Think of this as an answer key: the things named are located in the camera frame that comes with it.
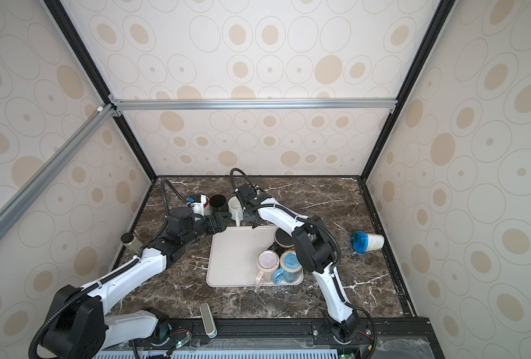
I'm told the white ribbed mug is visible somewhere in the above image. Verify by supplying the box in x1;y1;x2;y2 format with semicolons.
228;196;244;227

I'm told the black mug white rim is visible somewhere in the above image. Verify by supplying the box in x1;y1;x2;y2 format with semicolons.
209;194;229;214

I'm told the pink mug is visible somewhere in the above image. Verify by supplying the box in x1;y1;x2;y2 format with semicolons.
253;250;280;289

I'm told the blue mug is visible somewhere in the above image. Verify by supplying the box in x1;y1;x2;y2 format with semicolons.
272;251;302;284

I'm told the white mug red inside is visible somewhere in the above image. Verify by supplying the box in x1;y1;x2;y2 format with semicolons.
201;194;212;216

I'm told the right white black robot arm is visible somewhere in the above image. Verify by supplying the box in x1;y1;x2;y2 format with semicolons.
229;168;377;358

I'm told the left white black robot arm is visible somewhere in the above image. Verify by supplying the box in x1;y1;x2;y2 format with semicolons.
28;199;231;358

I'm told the black skull pattern mug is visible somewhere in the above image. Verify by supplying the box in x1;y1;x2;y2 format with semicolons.
274;228;294;250

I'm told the beige plastic tray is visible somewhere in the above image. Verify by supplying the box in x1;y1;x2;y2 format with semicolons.
206;225;305;288

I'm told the small bottle black cap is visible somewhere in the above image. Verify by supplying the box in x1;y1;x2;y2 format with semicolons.
120;232;144;256

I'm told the grey white remote bar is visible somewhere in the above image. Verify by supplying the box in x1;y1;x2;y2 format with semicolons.
200;303;217;339

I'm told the white cup blue lid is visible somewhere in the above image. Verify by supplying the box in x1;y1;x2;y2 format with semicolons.
350;230;384;254

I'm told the horizontal aluminium frame bar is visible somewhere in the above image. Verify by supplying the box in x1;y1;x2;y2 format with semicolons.
113;98;398;111

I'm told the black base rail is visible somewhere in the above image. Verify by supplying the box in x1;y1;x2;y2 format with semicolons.
57;316;446;359

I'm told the diagonal aluminium frame bar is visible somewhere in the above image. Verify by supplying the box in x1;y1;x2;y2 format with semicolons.
0;103;114;240

